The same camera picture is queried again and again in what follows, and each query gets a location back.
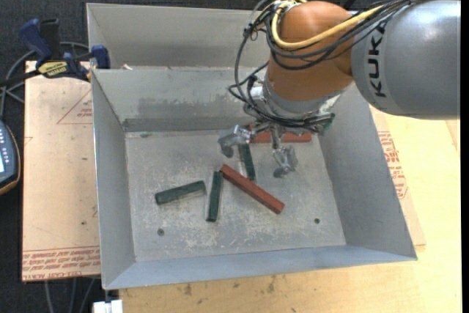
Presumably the brown cardboard board, red print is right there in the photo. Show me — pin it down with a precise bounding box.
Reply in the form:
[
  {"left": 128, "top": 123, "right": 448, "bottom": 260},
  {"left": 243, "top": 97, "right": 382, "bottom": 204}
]
[{"left": 21, "top": 60, "right": 428, "bottom": 283}]

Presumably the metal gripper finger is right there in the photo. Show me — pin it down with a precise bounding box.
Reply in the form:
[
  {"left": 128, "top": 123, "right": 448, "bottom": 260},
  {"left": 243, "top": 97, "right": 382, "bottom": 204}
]
[
  {"left": 218, "top": 124, "right": 254, "bottom": 158},
  {"left": 271, "top": 129, "right": 299, "bottom": 179}
]

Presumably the black cylinder on white bracket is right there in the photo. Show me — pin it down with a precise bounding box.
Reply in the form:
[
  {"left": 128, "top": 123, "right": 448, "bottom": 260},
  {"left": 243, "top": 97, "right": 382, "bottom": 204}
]
[{"left": 303, "top": 96, "right": 341, "bottom": 125}]

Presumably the grey metal bin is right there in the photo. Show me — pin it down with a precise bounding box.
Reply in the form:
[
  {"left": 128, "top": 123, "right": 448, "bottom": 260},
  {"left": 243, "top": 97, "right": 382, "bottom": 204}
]
[{"left": 86, "top": 2, "right": 418, "bottom": 290}]

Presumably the dark green flat block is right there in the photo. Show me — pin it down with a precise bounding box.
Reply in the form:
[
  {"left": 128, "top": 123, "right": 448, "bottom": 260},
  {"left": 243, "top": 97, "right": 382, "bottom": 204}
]
[
  {"left": 154, "top": 180, "right": 207, "bottom": 206},
  {"left": 205, "top": 170, "right": 225, "bottom": 224},
  {"left": 238, "top": 143, "right": 257, "bottom": 184}
]

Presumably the red-brown flat block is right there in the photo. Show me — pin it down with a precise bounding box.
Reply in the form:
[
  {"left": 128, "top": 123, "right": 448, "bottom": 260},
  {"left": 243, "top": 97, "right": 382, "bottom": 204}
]
[
  {"left": 248, "top": 123, "right": 313, "bottom": 145},
  {"left": 219, "top": 163, "right": 286, "bottom": 216}
]

